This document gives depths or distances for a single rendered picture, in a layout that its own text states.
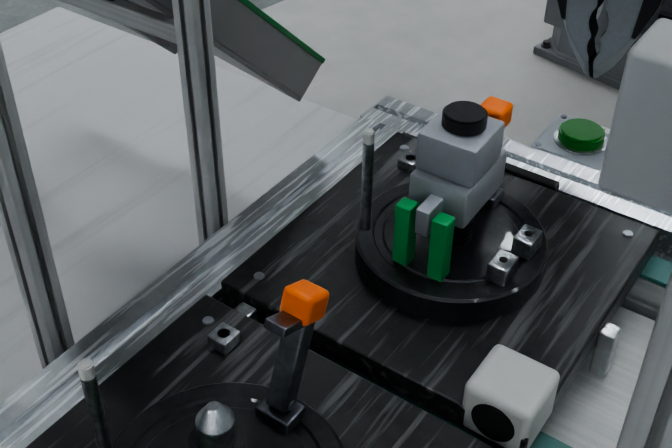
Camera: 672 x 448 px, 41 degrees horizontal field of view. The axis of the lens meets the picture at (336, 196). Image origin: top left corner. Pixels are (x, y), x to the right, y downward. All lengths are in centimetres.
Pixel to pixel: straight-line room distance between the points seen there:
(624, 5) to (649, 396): 40
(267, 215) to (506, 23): 62
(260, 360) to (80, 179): 42
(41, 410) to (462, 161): 31
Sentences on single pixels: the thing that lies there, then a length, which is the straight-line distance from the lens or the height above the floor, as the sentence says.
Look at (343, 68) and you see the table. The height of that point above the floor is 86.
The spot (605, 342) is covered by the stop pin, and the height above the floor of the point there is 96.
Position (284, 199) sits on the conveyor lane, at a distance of 74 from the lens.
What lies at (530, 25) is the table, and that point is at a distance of 126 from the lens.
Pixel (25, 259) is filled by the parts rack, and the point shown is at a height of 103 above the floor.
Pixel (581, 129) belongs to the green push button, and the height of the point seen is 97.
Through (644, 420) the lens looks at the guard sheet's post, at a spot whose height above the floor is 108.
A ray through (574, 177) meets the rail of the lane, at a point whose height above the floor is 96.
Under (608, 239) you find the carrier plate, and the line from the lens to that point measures 72.
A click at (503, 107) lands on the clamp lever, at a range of 65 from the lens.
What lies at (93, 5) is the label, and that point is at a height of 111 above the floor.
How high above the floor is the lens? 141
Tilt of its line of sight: 37 degrees down
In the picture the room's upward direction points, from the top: straight up
